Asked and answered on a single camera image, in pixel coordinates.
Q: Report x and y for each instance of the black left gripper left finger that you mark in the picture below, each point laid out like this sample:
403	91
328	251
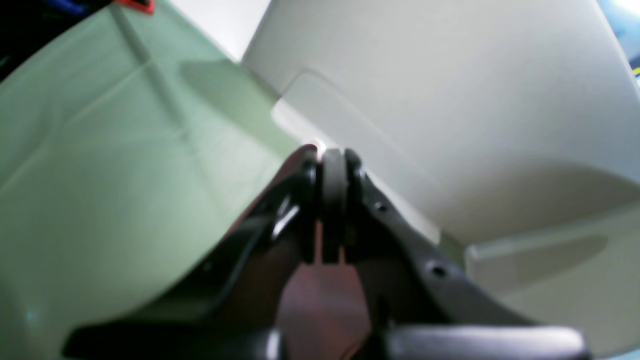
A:
172	326

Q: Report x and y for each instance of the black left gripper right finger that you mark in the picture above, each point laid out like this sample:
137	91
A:
422	306

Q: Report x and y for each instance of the pink t-shirt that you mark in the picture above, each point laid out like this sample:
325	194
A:
320	300

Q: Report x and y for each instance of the green table cloth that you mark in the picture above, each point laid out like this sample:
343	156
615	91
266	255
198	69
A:
129	145

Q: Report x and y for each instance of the red side clamp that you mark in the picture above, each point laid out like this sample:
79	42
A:
144	6

